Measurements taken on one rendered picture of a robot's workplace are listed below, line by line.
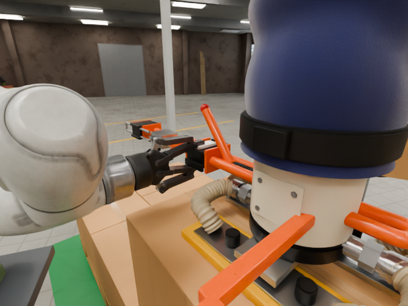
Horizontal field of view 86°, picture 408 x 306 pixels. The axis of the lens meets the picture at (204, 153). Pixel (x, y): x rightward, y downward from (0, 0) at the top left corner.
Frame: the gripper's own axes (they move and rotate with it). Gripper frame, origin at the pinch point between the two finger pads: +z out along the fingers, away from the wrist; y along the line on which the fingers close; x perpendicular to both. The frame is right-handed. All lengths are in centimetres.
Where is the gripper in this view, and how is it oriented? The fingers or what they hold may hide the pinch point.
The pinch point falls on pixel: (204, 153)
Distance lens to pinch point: 57.3
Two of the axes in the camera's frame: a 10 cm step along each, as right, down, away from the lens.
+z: 7.7, -2.2, 6.0
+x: 6.4, 2.6, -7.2
